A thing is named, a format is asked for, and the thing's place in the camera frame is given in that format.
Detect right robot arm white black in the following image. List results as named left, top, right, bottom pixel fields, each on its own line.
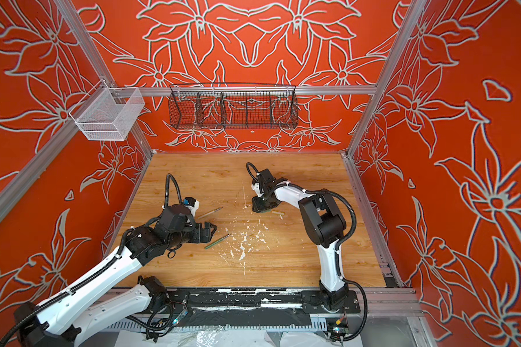
left=249, top=169, right=349, bottom=312

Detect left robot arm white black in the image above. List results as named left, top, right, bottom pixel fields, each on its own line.
left=0, top=204, right=217, bottom=346

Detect dark green pen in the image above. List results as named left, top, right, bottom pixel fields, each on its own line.
left=204, top=234, right=232, bottom=250

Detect beige pen near left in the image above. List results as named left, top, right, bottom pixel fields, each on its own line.
left=196, top=208, right=223, bottom=220

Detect clear plastic bin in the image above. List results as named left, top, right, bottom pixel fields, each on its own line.
left=69, top=87, right=145, bottom=141

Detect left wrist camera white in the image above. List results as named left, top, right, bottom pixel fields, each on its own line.
left=182, top=197, right=200, bottom=217

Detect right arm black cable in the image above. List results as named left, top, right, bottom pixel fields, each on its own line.
left=245, top=162, right=369, bottom=339

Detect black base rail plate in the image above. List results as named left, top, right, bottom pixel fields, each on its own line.
left=169, top=288, right=362, bottom=314

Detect aluminium frame rail back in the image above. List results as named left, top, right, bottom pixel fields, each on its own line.
left=136, top=85, right=376, bottom=97

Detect aluminium frame rail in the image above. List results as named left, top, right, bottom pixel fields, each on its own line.
left=136, top=85, right=376, bottom=97
left=0, top=121, right=80, bottom=223
left=345, top=0, right=427, bottom=159

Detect black wire mesh basket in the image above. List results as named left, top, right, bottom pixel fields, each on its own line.
left=168, top=83, right=299, bottom=130

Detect aluminium frame rail left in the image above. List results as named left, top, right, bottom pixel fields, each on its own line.
left=0, top=121, right=80, bottom=223

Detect aluminium frame rail right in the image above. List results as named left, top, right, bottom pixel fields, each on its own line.
left=345, top=0, right=427, bottom=159

